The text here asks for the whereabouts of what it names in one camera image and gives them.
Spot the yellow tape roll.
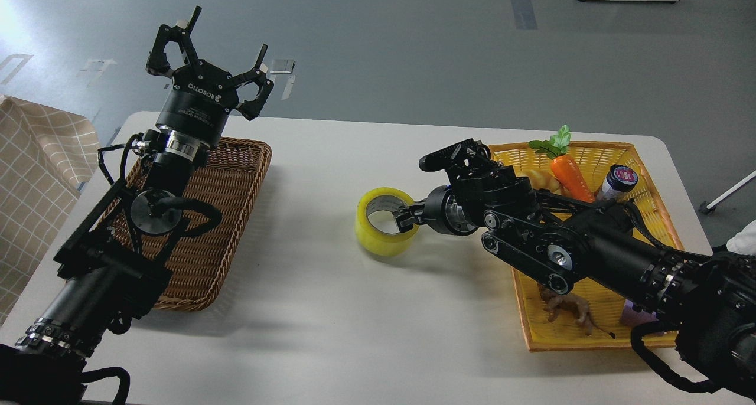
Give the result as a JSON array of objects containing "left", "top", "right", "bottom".
[{"left": 354, "top": 187, "right": 419, "bottom": 257}]

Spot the purple foam block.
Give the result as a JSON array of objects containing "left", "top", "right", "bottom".
[{"left": 619, "top": 300, "right": 658, "bottom": 328}]

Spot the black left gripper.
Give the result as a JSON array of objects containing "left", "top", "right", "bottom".
[{"left": 146, "top": 6, "right": 275, "bottom": 146}]

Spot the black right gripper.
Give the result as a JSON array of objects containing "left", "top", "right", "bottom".
[{"left": 392, "top": 185, "right": 478, "bottom": 236}]

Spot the brown toy lion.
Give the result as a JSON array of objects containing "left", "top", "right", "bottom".
[{"left": 537, "top": 283, "right": 617, "bottom": 339}]

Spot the brown wicker basket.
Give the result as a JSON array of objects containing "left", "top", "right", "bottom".
[{"left": 99, "top": 131, "right": 272, "bottom": 312}]

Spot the toy croissant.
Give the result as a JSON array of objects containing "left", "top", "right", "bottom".
[{"left": 522, "top": 169, "right": 564, "bottom": 195}]

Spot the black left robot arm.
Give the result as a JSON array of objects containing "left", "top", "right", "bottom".
[{"left": 2, "top": 6, "right": 275, "bottom": 404}]

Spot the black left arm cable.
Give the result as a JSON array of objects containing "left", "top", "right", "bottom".
[{"left": 77, "top": 367, "right": 131, "bottom": 405}]

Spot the orange toy carrot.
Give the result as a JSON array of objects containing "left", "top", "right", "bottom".
[{"left": 527, "top": 125, "right": 596, "bottom": 203}]

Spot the small dark jar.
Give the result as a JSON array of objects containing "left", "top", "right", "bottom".
[{"left": 595, "top": 165, "right": 640, "bottom": 203}]

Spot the beige checkered cloth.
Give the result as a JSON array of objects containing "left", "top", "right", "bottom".
[{"left": 1, "top": 95, "right": 100, "bottom": 322}]

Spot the yellow plastic basket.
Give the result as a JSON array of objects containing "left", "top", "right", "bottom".
[{"left": 512, "top": 141, "right": 683, "bottom": 353}]

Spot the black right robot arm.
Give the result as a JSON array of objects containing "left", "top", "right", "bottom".
[{"left": 393, "top": 139, "right": 755, "bottom": 398}]

